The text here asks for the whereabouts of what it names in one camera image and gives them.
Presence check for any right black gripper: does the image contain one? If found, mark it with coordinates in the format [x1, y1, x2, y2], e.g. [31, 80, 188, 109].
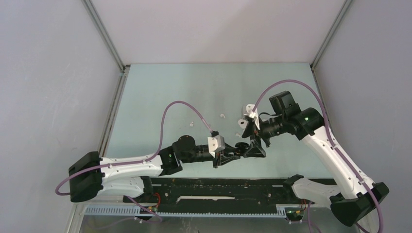
[242, 114, 287, 158]

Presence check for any black earbud charging case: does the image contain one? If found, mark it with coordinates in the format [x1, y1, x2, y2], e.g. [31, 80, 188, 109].
[234, 142, 249, 156]

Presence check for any white case with black window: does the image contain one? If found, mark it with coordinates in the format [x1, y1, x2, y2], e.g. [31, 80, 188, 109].
[238, 119, 248, 130]

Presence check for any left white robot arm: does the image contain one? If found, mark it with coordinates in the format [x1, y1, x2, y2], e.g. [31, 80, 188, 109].
[69, 135, 248, 203]

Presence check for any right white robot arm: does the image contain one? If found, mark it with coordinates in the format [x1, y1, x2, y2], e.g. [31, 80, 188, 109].
[239, 91, 389, 227]

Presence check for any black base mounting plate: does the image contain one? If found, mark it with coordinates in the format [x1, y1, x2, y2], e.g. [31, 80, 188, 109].
[134, 178, 309, 214]

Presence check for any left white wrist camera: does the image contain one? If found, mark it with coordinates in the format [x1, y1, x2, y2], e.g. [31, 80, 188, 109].
[207, 135, 226, 154]

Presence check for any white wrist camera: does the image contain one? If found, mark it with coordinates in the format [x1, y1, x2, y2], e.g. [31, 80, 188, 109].
[207, 135, 226, 154]
[241, 104, 259, 129]

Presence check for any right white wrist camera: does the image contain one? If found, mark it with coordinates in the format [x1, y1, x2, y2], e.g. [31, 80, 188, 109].
[241, 104, 259, 129]

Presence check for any white cable duct rail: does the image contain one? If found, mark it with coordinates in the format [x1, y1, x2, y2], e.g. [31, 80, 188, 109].
[84, 205, 286, 218]

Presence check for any right aluminium frame post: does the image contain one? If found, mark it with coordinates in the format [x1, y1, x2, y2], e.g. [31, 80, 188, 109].
[310, 0, 354, 71]

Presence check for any aluminium frame post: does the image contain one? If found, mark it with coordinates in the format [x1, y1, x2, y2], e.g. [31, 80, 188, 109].
[81, 0, 126, 72]
[310, 0, 354, 71]

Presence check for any left aluminium frame post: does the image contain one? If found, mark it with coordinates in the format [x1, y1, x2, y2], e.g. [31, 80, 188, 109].
[81, 0, 126, 72]

